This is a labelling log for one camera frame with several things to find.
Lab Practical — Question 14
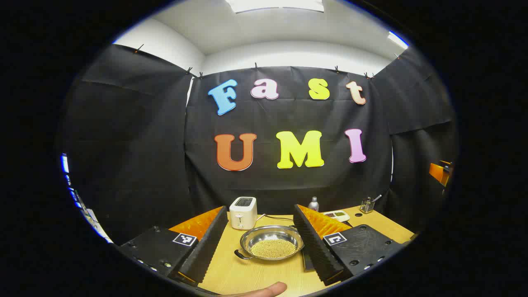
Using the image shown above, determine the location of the steel pot with black handle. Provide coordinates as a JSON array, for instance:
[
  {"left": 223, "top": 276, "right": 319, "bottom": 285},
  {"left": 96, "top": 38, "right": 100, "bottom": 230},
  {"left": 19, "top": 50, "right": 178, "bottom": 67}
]
[{"left": 234, "top": 225, "right": 306, "bottom": 261}]

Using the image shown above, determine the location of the black backdrop cloth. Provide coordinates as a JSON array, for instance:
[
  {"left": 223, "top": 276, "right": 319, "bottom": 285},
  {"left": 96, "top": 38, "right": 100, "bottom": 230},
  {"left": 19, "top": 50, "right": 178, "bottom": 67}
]
[{"left": 62, "top": 43, "right": 458, "bottom": 246}]

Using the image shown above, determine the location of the white divided seed tray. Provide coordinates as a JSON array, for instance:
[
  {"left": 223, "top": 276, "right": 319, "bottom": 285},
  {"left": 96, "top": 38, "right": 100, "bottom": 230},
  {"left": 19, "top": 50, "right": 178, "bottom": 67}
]
[{"left": 323, "top": 210, "right": 350, "bottom": 223}]

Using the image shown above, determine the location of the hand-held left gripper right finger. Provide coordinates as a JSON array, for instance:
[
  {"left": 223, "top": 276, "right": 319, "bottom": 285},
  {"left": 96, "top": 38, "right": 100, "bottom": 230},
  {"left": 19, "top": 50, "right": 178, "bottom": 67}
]
[{"left": 293, "top": 204, "right": 407, "bottom": 286}]

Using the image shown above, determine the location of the white toaster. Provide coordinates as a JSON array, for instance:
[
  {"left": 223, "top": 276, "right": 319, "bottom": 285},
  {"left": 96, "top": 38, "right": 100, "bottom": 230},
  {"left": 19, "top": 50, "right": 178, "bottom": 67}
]
[{"left": 229, "top": 197, "right": 258, "bottom": 230}]

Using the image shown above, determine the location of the pile of soybeans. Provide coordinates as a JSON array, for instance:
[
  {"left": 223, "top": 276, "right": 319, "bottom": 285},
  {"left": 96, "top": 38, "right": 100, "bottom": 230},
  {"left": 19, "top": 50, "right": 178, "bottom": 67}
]
[{"left": 250, "top": 238, "right": 297, "bottom": 259}]

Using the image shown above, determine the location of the large ceiling light panel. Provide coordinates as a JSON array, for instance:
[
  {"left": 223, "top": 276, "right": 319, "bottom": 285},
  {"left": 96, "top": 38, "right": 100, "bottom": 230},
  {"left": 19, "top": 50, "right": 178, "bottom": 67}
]
[{"left": 225, "top": 0, "right": 324, "bottom": 14}]

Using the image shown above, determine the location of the small ceiling light panel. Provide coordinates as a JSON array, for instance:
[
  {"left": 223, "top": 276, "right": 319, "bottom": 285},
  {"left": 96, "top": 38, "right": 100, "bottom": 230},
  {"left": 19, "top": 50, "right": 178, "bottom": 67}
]
[{"left": 388, "top": 31, "right": 409, "bottom": 50}]

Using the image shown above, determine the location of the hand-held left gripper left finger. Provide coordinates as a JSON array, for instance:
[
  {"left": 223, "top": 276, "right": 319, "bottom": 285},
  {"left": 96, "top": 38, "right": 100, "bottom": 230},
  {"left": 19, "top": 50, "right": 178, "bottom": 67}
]
[{"left": 117, "top": 205, "right": 229, "bottom": 285}]

